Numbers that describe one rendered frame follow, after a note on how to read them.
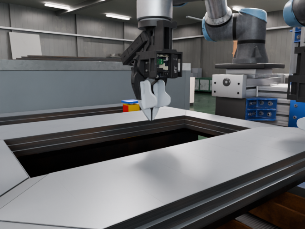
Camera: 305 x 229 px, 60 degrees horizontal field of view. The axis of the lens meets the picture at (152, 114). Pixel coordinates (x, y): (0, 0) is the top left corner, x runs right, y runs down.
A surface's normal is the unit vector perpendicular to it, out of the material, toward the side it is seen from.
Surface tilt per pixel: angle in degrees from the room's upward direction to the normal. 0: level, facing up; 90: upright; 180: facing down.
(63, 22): 90
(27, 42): 81
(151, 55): 90
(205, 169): 0
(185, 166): 0
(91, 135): 90
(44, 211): 0
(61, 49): 90
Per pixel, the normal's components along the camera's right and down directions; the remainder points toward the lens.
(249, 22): -0.42, 0.15
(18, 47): 0.70, -0.04
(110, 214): 0.00, -0.99
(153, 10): -0.13, 0.17
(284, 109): -0.71, 0.11
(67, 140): 0.59, 0.13
